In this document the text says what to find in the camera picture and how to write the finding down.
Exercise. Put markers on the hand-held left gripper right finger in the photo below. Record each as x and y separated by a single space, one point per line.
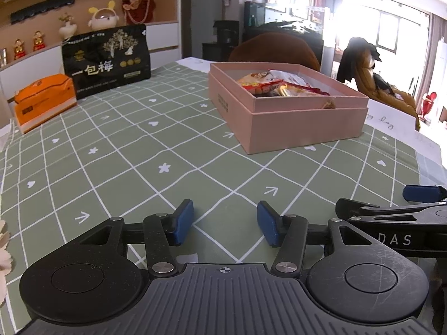
267 223

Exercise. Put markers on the metal tin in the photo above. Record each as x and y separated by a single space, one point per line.
3 56

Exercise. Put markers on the black stand-up snack bag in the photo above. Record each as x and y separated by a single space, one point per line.
104 62

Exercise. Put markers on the white rabbit figurine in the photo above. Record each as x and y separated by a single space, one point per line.
102 17

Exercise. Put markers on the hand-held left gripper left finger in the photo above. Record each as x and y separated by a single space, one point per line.
184 223

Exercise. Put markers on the clear blue snack packet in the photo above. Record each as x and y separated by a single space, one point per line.
291 75

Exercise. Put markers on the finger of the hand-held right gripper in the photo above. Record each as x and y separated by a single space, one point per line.
422 193
366 211

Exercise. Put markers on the small dark cabinet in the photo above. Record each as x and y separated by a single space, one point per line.
216 51

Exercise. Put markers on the orange and white box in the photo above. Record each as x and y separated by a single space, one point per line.
42 104

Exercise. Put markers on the pink cardboard box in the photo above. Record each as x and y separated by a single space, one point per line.
303 129

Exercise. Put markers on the red goblet ornament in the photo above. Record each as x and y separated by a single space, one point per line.
429 104

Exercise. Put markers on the black box appliance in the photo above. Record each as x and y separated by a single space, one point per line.
254 14

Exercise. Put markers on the red and gold figurine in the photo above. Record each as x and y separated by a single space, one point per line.
39 42
19 50

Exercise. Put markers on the pale pink paper flower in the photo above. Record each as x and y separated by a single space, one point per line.
4 261

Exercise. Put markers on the wooden shelf unit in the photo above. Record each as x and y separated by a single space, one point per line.
167 0

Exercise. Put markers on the white sideboard cabinet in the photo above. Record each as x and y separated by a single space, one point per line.
164 35

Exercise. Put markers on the red and yellow snack packet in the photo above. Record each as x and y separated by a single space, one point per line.
256 80

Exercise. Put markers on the brown chair back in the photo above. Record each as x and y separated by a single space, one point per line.
272 49

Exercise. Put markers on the black water dispenser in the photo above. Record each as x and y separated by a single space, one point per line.
226 32

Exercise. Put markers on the red flower decoration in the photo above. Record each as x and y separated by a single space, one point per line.
138 8

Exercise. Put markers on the black wall rack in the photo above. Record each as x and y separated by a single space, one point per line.
42 8

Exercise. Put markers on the black jacket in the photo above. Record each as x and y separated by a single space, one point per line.
352 56

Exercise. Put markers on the white vase with flowers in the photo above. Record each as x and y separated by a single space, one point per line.
67 29

